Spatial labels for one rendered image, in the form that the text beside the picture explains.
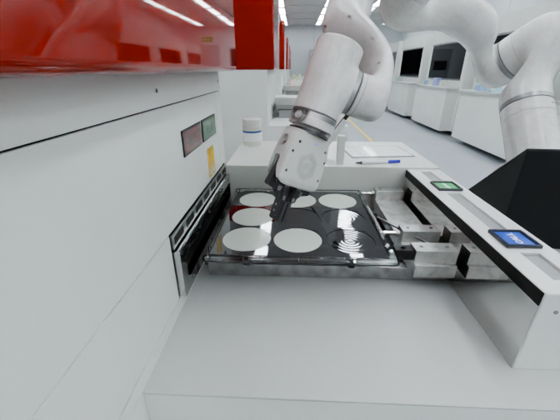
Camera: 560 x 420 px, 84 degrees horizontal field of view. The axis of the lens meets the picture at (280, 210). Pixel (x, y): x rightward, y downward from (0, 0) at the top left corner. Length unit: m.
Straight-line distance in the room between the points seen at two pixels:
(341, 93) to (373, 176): 0.44
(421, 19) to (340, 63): 0.46
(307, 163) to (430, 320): 0.35
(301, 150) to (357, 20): 0.27
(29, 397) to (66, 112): 0.23
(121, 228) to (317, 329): 0.35
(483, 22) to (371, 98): 0.52
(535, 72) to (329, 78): 0.66
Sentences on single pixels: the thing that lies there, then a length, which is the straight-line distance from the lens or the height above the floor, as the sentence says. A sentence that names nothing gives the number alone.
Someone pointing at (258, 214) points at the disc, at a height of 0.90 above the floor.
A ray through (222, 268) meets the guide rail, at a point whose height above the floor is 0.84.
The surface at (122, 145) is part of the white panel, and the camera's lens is 0.42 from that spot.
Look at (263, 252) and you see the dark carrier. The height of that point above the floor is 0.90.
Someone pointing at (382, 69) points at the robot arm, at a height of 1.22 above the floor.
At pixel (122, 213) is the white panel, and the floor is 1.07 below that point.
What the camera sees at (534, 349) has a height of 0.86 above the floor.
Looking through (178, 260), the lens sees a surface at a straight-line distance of 0.57.
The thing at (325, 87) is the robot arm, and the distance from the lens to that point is 0.56.
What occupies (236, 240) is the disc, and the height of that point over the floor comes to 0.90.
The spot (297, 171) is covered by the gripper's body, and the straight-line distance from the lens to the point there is 0.55.
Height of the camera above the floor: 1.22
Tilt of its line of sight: 24 degrees down
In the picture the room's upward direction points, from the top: straight up
